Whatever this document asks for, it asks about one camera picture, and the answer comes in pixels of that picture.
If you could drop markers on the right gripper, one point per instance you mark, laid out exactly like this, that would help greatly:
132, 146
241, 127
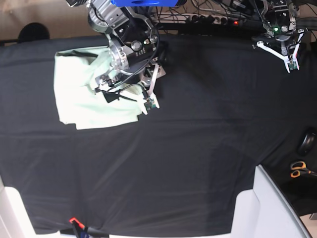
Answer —
146, 77

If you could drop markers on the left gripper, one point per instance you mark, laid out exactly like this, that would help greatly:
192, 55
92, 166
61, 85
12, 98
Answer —
284, 44

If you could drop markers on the pale green T-shirt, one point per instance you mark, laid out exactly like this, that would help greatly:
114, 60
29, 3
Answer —
77, 103

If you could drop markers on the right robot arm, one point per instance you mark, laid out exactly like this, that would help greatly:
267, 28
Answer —
136, 50

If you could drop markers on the white power strip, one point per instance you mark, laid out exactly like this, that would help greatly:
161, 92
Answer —
207, 19

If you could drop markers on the black table cloth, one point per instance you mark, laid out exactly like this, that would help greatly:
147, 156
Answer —
224, 109

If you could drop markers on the blue box top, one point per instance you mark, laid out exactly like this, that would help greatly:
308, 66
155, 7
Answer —
163, 3

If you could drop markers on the black round object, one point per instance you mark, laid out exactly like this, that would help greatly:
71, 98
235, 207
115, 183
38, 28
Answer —
307, 144

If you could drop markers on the red black clamp bottom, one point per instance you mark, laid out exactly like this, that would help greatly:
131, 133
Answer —
81, 231

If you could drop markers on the white furniture left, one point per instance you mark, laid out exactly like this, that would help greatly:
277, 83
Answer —
14, 220

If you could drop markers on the grey white furniture right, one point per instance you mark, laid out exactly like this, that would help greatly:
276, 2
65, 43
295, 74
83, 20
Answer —
263, 212

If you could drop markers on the orange handled scissors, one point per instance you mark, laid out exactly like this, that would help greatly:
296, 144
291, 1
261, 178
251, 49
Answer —
299, 168

